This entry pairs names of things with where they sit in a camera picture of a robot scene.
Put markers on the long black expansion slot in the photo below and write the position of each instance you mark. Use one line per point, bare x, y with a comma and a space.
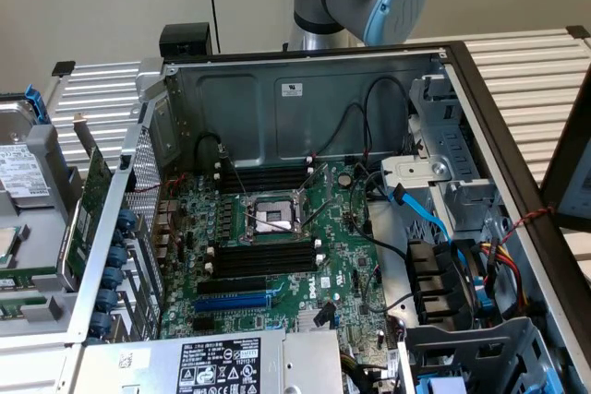
231, 285

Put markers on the white case label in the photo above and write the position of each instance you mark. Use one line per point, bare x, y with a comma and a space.
289, 89

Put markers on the blue hard disk bracket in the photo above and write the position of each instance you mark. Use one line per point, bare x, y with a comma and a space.
36, 105

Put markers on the short black expansion slot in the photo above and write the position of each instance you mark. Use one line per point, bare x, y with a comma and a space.
203, 325

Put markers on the grey parts rack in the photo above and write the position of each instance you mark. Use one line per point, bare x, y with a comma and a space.
46, 237

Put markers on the CPU socket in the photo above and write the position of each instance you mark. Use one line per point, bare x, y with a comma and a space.
272, 216

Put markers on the silver CPU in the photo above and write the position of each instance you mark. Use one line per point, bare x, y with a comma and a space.
7, 246

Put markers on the blue expansion slot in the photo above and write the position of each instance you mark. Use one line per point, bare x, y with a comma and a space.
231, 304

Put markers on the silver power supply unit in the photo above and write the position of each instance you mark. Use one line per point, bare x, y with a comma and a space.
138, 366

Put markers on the green Dell motherboard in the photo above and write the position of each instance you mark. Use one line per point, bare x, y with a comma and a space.
341, 246

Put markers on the blue card retention clip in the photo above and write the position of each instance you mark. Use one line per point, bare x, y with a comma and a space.
111, 278
107, 298
125, 219
115, 256
119, 237
99, 322

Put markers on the silver hard disk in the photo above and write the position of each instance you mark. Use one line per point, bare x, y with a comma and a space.
18, 168

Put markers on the green graphics card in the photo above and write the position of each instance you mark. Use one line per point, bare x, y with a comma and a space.
88, 209

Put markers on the black box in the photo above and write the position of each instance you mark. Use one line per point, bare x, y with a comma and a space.
184, 39

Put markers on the silver disk bay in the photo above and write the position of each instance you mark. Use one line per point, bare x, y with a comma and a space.
452, 145

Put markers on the silver rear port block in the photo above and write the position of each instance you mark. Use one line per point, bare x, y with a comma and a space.
165, 228

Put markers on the black framed panel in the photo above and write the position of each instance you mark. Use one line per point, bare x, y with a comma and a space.
577, 182

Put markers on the round coin battery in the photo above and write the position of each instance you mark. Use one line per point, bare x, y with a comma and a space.
344, 179

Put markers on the open PC case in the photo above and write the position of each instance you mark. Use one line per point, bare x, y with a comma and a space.
332, 80

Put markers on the grey perforated drive cage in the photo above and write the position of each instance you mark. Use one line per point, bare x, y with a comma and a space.
461, 343

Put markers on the black table end cap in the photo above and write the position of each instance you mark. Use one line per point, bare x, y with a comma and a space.
63, 68
578, 32

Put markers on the black case fan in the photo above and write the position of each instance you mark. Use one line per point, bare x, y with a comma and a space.
434, 283

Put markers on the silver chipset heatsink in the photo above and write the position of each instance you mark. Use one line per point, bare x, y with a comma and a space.
305, 320

